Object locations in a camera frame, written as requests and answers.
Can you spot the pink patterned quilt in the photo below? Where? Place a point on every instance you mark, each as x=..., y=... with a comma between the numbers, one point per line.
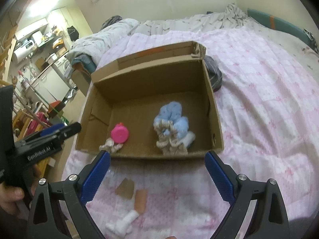
x=268, y=106

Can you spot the black garment on bed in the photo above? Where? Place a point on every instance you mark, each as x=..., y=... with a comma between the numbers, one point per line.
x=214, y=73

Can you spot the pink rubber duck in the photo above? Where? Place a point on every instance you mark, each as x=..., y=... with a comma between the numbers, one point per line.
x=119, y=133

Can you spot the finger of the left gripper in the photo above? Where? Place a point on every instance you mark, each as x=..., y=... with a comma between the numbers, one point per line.
x=44, y=132
x=60, y=136

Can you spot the person's left hand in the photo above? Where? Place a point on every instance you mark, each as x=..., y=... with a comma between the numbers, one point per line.
x=11, y=195

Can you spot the brown cardboard box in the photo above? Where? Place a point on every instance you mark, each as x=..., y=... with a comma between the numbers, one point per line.
x=132, y=89

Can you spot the blue fluffy scrunchie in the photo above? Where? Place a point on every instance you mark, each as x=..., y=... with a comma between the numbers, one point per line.
x=172, y=113

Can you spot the yellow wooden chair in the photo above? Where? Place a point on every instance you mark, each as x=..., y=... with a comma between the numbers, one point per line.
x=20, y=123

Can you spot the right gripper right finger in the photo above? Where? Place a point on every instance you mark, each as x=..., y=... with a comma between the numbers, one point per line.
x=223, y=176

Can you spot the beige lace scrunchie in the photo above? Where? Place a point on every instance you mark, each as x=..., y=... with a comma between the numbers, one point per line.
x=167, y=141

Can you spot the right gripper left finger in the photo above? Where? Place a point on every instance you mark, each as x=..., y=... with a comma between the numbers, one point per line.
x=92, y=175

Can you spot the orange-tan silicone piece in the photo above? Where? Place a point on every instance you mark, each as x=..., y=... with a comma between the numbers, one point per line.
x=140, y=200

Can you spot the white sock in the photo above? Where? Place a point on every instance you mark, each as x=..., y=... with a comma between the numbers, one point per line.
x=120, y=228

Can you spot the tan translucent silicone piece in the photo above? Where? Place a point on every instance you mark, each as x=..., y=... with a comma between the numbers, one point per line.
x=125, y=189

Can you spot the teal bolster pillow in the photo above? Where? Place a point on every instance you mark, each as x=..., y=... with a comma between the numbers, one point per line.
x=278, y=24

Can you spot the white washing machine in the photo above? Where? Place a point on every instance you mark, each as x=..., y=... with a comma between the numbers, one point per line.
x=65, y=67

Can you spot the grey-white crumpled duvet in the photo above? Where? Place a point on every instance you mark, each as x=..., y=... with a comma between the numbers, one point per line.
x=97, y=44

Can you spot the red box on chair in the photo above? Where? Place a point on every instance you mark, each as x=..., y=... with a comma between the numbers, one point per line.
x=34, y=123

